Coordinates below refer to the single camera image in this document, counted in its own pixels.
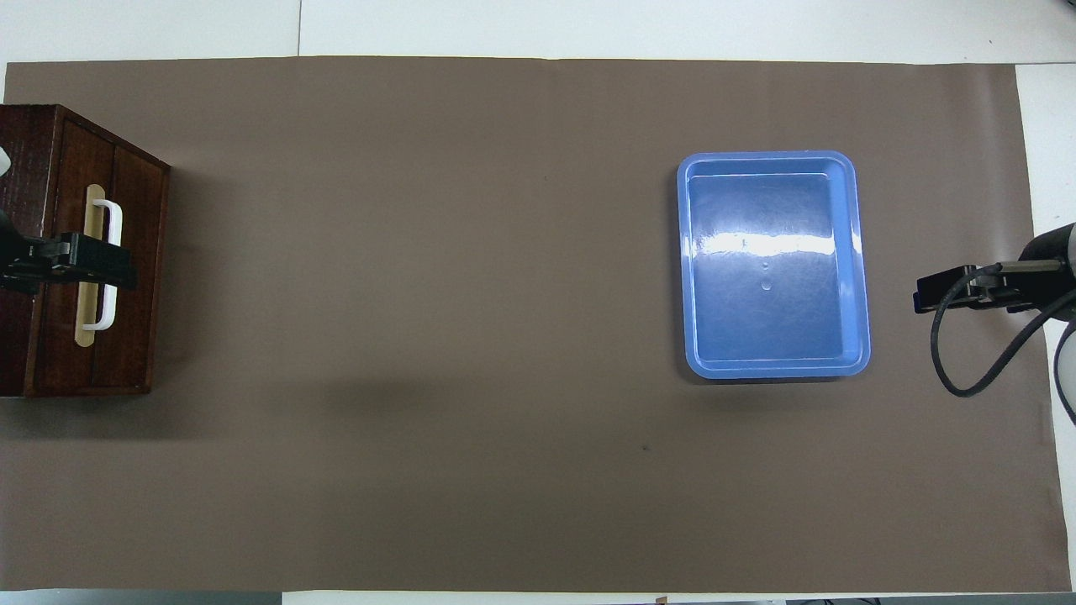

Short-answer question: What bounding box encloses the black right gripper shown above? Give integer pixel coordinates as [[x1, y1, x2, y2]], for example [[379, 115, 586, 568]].
[[914, 266, 1076, 322]]

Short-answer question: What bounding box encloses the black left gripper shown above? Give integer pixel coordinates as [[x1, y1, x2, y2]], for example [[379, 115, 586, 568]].
[[0, 232, 138, 295]]

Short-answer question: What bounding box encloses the light wooden handle plate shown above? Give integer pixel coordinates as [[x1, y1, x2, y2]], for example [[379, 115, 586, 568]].
[[74, 183, 105, 347]]

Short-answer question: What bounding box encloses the dark wooden drawer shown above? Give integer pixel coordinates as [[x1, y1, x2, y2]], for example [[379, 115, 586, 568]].
[[38, 113, 171, 394]]

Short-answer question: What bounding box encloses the dark wooden drawer cabinet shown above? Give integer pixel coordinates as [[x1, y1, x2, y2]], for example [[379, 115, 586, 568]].
[[0, 104, 171, 398]]

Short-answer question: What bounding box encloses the blue plastic tray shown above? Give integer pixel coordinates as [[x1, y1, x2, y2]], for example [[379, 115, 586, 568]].
[[677, 150, 872, 381]]

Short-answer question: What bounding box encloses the brown table mat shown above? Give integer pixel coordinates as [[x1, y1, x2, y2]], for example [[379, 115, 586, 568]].
[[0, 55, 1073, 593]]

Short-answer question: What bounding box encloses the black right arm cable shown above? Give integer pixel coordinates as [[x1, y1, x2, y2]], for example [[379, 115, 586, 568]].
[[931, 260, 1076, 397]]

